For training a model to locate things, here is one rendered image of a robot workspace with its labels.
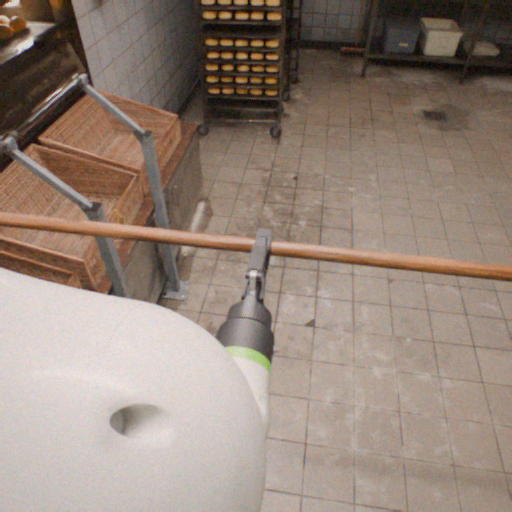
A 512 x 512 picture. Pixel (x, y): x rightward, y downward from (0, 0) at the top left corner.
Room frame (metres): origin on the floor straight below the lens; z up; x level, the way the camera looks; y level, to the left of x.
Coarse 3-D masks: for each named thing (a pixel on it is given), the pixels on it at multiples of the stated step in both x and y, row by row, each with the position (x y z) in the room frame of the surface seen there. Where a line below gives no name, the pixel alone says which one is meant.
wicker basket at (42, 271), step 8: (0, 256) 1.00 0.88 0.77; (8, 256) 0.98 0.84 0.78; (16, 256) 0.98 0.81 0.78; (0, 264) 0.99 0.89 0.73; (8, 264) 0.99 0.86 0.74; (16, 264) 0.98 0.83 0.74; (24, 264) 0.98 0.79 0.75; (32, 264) 0.97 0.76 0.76; (40, 264) 0.97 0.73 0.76; (16, 272) 0.98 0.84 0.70; (24, 272) 0.98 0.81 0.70; (32, 272) 0.97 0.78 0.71; (40, 272) 0.97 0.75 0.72; (48, 272) 0.97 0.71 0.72; (56, 272) 0.96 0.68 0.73; (64, 272) 0.95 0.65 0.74; (72, 272) 0.96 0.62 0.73; (48, 280) 0.97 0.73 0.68; (56, 280) 0.96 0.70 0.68; (72, 280) 0.93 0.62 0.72; (80, 288) 0.95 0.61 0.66
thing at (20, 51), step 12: (60, 24) 2.18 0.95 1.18; (36, 36) 2.00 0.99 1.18; (48, 36) 2.01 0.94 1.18; (60, 36) 2.11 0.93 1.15; (24, 48) 1.84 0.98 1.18; (36, 48) 1.90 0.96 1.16; (0, 60) 1.70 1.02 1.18; (12, 60) 1.73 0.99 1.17; (24, 60) 1.80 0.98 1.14; (0, 72) 1.64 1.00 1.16
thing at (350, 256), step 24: (0, 216) 0.67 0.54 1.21; (24, 216) 0.67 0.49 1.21; (144, 240) 0.62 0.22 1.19; (168, 240) 0.61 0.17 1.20; (192, 240) 0.60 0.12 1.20; (216, 240) 0.60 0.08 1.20; (240, 240) 0.60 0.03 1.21; (360, 264) 0.55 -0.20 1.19; (384, 264) 0.55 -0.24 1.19; (408, 264) 0.54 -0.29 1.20; (432, 264) 0.54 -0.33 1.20; (456, 264) 0.53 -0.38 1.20; (480, 264) 0.53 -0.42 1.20
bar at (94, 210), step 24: (96, 96) 1.53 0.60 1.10; (24, 120) 1.18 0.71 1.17; (120, 120) 1.52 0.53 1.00; (0, 144) 1.04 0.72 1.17; (144, 144) 1.49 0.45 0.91; (72, 192) 1.04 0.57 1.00; (96, 216) 1.02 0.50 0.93; (96, 240) 1.02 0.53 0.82; (120, 264) 1.05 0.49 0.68; (168, 264) 1.49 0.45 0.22; (120, 288) 1.02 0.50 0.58; (168, 288) 1.52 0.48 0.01
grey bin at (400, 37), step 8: (384, 24) 4.93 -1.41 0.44; (392, 24) 4.84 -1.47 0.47; (400, 24) 4.84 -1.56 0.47; (408, 24) 4.85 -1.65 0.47; (416, 24) 4.86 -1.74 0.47; (384, 32) 4.90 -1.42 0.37; (392, 32) 4.68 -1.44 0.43; (400, 32) 4.67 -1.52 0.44; (408, 32) 4.66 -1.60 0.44; (416, 32) 4.65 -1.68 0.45; (384, 40) 4.74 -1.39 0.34; (392, 40) 4.69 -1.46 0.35; (400, 40) 4.68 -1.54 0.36; (408, 40) 4.67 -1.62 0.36; (416, 40) 4.65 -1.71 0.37; (384, 48) 4.72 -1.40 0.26; (392, 48) 4.69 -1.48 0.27; (400, 48) 4.68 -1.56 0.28; (408, 48) 4.66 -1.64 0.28
